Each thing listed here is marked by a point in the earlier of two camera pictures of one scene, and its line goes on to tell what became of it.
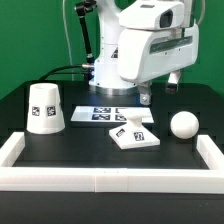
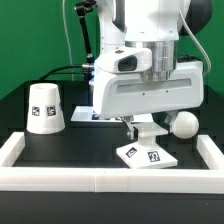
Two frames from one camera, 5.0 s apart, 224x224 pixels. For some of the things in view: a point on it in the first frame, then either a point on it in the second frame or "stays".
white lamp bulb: [184, 124] stays
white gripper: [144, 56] → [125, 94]
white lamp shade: [45, 111] stays
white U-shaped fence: [95, 179] stays
